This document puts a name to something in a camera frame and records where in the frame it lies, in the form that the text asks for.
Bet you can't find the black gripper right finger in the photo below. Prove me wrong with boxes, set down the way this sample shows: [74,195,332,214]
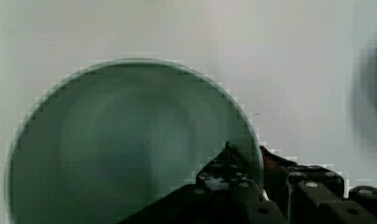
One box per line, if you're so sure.
[260,147,377,224]

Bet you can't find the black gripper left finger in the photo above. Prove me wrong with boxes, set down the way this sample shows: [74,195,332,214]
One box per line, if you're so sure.
[119,143,286,224]

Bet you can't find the green mug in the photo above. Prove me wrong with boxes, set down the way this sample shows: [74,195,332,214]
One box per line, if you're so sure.
[5,59,263,224]

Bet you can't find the blue small plate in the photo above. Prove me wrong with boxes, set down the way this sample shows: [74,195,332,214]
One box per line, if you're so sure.
[352,32,377,144]

